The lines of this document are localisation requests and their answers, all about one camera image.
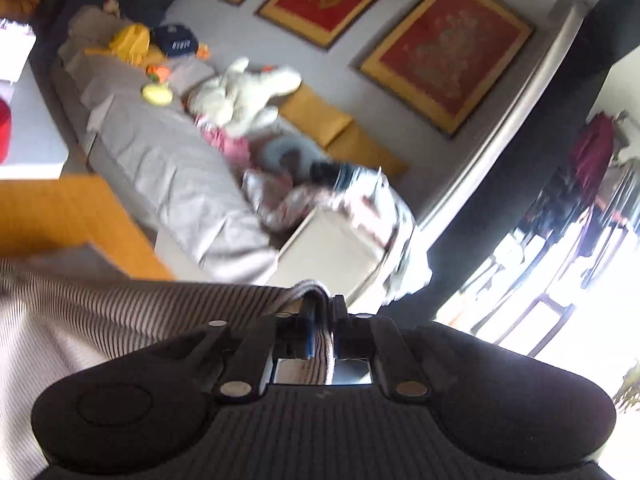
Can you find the white crumpled cloth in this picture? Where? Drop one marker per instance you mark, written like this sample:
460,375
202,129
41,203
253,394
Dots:
405,255

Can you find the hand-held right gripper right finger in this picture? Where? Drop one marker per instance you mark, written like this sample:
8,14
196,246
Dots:
350,336

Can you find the pink plush toy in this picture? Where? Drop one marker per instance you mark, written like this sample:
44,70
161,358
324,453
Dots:
112,7

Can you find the yellow plush toy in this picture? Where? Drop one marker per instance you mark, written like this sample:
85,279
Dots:
127,40

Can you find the hanging clothes rack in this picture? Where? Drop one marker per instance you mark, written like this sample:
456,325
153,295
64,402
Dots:
592,155

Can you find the dark knit garment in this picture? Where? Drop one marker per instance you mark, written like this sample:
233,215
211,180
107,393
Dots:
330,174

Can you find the white paper box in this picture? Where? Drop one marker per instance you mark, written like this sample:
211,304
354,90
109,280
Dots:
15,50

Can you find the floral blanket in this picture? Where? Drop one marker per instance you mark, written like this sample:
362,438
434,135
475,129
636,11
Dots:
280,200

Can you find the mustard yellow cushion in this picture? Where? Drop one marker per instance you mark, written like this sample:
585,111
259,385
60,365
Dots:
312,112
365,152

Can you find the black framed window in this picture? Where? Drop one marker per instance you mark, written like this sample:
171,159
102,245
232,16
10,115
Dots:
545,320

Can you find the striped beige garment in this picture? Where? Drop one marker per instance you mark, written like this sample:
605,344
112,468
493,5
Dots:
100,320

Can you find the navy blue cap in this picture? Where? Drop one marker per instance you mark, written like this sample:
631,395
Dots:
174,40

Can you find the grey covered sofa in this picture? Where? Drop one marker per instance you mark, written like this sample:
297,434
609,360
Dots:
150,160

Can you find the yellow mango plush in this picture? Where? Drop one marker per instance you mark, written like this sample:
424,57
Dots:
156,94

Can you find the grey neck pillow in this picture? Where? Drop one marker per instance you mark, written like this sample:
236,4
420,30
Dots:
292,152

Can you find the white side table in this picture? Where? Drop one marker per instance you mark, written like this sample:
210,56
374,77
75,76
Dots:
30,130

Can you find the pink cloth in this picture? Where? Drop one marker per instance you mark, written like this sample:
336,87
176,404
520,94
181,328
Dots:
225,142

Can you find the balcony potted plants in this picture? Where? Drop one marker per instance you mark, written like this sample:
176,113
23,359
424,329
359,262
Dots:
627,390

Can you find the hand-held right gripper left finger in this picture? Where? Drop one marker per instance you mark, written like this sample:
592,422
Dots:
311,331

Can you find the orange plush toy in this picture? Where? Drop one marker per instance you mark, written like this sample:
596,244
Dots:
157,74

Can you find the red bowl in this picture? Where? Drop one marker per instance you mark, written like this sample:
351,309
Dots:
4,130

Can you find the white plush toy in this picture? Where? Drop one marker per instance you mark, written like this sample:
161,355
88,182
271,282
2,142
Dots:
240,95

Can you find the beige cushion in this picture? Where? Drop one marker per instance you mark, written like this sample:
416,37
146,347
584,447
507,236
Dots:
90,22

